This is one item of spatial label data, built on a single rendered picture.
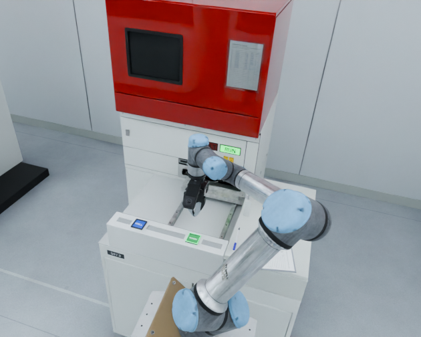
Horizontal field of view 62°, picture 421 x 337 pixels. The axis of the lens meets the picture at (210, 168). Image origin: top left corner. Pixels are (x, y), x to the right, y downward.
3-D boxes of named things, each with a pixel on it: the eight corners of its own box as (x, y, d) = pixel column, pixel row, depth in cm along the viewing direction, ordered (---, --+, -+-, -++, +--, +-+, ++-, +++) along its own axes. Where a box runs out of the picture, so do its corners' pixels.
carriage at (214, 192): (186, 183, 206) (186, 179, 204) (246, 197, 198) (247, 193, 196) (181, 190, 199) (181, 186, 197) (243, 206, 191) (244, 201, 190)
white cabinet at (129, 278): (156, 264, 262) (153, 174, 218) (285, 301, 242) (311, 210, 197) (112, 342, 211) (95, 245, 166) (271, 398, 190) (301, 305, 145)
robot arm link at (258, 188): (352, 218, 101) (243, 161, 137) (335, 210, 93) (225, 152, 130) (333, 254, 102) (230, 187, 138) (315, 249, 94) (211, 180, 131)
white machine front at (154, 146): (126, 165, 223) (121, 107, 201) (251, 193, 206) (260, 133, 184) (124, 167, 221) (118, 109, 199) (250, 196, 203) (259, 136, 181)
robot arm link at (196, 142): (194, 144, 121) (184, 134, 128) (193, 170, 128) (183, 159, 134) (214, 140, 125) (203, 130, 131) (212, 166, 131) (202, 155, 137)
